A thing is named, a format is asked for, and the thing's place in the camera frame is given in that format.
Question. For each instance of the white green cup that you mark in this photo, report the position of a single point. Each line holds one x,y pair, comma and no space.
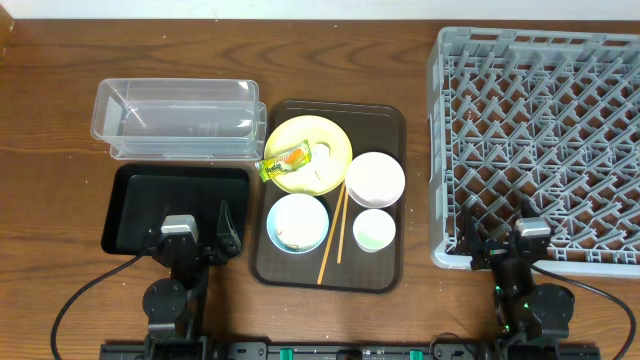
374,230

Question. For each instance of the black plastic tray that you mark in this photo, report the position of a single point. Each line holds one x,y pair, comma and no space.
144,194

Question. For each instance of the yellow round plate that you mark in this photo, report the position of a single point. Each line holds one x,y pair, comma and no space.
315,129

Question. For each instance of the pile of rice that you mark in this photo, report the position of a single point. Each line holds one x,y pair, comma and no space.
299,221

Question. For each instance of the wooden chopstick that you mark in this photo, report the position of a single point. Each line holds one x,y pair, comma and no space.
345,198
331,234

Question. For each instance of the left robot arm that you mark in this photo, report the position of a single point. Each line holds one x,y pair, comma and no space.
175,305

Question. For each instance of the clear plastic waste bin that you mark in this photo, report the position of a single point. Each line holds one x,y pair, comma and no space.
180,119

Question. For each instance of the light blue bowl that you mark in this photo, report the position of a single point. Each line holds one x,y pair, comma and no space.
270,227

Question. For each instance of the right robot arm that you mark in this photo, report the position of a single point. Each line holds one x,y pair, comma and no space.
534,316

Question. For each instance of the dark brown serving tray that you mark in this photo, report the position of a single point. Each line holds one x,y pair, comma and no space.
347,268

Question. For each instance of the grey plastic dishwasher rack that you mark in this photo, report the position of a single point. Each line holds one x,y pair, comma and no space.
540,117

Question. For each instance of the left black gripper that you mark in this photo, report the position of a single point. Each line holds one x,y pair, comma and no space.
187,251

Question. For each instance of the green orange snack wrapper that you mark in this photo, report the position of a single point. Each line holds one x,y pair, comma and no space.
284,163

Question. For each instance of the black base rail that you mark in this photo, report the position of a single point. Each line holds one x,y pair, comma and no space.
262,351

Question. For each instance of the white tissue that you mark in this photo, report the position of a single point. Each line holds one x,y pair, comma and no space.
320,158

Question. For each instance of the pink white bowl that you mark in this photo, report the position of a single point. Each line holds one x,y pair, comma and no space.
375,180

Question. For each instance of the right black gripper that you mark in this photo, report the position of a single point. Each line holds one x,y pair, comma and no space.
470,243

